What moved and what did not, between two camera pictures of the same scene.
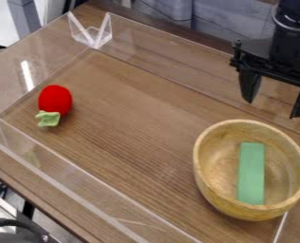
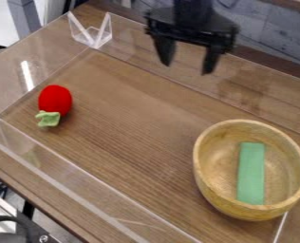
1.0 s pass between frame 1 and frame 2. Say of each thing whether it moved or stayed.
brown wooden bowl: stayed
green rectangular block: stayed
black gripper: moved
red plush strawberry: stayed
